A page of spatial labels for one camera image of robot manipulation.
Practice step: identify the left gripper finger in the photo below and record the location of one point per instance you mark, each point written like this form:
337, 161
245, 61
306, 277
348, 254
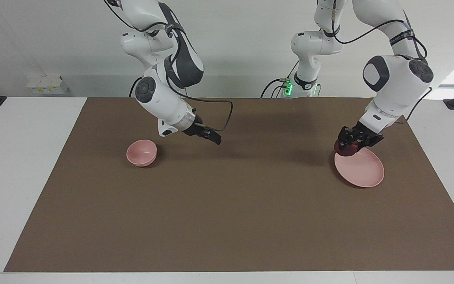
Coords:
359, 146
345, 138

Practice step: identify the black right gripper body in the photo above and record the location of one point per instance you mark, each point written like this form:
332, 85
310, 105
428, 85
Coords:
194, 127

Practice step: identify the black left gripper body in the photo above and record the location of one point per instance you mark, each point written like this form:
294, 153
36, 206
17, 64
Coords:
367, 135

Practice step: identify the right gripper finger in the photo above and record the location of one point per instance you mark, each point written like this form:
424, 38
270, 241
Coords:
211, 131
214, 139

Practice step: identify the dark red apple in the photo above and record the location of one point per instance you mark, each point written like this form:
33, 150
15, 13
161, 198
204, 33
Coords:
349, 152

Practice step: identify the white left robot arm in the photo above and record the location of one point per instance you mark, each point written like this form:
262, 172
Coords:
396, 79

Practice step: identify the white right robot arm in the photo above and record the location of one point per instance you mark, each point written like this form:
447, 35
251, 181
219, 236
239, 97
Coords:
160, 98

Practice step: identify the pink plate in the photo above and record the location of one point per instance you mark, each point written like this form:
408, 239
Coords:
363, 169

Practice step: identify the pink bowl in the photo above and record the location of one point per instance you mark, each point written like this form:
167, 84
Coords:
142, 153

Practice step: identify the brown table mat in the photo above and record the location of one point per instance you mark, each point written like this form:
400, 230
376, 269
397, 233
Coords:
227, 213

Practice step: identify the small white boxes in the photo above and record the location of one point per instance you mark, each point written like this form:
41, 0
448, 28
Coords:
47, 85

